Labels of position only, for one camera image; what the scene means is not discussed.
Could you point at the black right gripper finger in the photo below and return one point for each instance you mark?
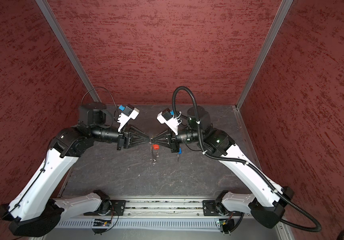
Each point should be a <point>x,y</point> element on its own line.
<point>164,143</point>
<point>162,135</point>

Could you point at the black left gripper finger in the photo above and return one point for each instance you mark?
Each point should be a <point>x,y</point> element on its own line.
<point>136,132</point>
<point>138,142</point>

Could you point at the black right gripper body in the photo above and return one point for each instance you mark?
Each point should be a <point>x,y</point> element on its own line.
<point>175,140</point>

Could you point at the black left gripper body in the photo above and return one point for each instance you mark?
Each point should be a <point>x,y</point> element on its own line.
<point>122,140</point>

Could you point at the red capped key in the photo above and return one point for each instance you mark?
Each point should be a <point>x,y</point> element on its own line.
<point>155,147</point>

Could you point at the silver keyring with keys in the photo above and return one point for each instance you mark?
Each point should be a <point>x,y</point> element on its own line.
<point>154,151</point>

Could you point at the blue capped key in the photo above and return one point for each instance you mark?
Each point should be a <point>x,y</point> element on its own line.
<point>179,154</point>

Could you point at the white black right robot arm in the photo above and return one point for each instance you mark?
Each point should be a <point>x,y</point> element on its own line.
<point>267,200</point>

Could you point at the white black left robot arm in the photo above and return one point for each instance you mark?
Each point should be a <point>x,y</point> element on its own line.
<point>33,213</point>

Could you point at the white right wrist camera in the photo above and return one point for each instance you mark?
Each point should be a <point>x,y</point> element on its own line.
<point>166,117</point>

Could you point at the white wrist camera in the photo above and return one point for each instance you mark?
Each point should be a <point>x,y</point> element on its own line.
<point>129,112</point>
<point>166,117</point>

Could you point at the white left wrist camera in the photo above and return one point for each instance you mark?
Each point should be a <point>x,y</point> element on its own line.
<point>129,112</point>

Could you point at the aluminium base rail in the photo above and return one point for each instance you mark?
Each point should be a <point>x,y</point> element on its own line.
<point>166,207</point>

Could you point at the aluminium corner post left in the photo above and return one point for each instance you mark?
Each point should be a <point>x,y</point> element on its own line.
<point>60,35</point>

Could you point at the aluminium corner post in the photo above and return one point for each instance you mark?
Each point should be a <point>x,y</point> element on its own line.
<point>270,37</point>
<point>60,35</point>

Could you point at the aluminium corner post right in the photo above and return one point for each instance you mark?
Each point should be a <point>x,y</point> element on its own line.
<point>270,37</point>

